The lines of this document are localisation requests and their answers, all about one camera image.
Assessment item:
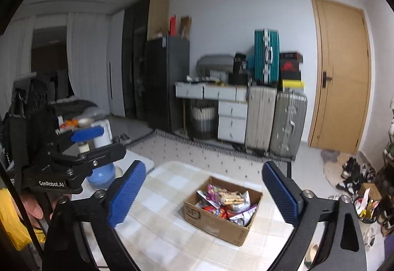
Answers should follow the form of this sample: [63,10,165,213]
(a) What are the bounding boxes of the checkered tablecloth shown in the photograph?
[71,160,308,271]

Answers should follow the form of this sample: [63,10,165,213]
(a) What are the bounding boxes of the beige suitcase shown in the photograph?
[245,85,278,156]

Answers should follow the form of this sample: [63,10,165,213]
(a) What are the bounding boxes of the red snack packet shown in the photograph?
[201,206,230,220]

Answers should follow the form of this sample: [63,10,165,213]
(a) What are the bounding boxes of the grey oval tub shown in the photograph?
[196,54,235,78]

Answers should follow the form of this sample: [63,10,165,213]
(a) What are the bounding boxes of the purple snack packet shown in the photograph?
[206,184,230,208]

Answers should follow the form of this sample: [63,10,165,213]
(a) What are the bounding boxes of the person's left hand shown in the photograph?
[20,192,72,220]

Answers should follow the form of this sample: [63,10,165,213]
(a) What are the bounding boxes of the brown paper bag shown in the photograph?
[179,16,192,39]

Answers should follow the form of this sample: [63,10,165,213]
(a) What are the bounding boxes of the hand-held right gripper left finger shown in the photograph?
[41,160,147,271]

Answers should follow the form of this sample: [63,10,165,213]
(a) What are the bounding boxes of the black refrigerator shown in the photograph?
[145,35,190,134]

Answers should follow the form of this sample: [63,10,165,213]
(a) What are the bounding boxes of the teal suitcase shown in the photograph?
[253,29,280,84]

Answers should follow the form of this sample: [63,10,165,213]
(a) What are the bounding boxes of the red black shoe box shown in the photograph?
[279,59,301,72]

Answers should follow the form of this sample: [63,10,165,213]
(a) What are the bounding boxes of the wooden door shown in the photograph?
[308,0,371,155]

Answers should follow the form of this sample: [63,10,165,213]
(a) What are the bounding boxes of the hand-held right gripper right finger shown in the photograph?
[262,161,367,271]

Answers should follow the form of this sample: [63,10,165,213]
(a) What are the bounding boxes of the silver suitcase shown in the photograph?
[269,89,308,161]

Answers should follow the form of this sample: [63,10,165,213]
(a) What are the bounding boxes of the black bag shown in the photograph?
[232,52,248,75]

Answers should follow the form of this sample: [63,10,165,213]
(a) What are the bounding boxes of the white drawer desk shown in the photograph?
[174,82,249,142]

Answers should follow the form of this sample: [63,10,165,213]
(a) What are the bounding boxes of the dark wardrobe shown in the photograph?
[121,0,151,121]

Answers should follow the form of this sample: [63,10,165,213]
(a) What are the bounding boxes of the black round box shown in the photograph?
[228,72,250,86]

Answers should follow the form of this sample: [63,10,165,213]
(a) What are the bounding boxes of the grey door mat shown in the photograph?
[320,149,348,188]

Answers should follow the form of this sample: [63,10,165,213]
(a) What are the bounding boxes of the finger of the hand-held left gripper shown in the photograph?
[57,126,104,148]
[66,142,127,185]

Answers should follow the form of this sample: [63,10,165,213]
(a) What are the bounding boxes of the silver foil snack packet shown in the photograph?
[228,205,257,227]

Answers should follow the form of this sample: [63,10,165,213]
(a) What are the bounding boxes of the patterned rug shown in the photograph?
[125,129,291,175]

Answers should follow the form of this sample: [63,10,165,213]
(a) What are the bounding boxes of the cluster of loose shoes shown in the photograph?
[335,156,376,194]

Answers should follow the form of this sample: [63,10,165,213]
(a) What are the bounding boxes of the brown cardboard sheet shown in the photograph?
[147,0,170,41]

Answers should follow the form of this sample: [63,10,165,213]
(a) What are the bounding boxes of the person's yellow clothing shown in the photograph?
[0,188,45,251]

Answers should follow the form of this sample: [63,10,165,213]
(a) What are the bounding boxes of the white bucket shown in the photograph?
[91,119,113,148]

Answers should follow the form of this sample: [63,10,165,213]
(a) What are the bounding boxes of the brown cardboard box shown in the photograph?
[183,175,263,247]

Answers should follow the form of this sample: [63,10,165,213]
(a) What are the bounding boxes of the wooden shoe rack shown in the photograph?
[376,96,394,238]

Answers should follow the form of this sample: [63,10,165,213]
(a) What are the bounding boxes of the cream bread packet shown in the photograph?
[222,191,244,205]

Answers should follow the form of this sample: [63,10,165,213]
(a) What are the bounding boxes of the woven laundry basket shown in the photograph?
[189,103,216,140]

